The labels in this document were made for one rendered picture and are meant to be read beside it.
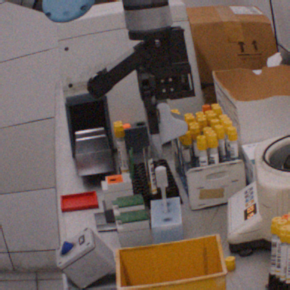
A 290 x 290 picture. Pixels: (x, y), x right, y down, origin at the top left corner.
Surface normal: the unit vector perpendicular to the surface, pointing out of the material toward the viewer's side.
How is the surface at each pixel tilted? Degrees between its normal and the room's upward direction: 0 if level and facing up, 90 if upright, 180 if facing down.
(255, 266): 0
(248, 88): 88
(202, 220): 0
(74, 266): 90
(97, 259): 90
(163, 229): 90
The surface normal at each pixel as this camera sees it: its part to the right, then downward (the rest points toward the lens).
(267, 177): -0.13, -0.94
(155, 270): 0.03, 0.30
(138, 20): -0.40, 0.33
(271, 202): -0.68, 0.31
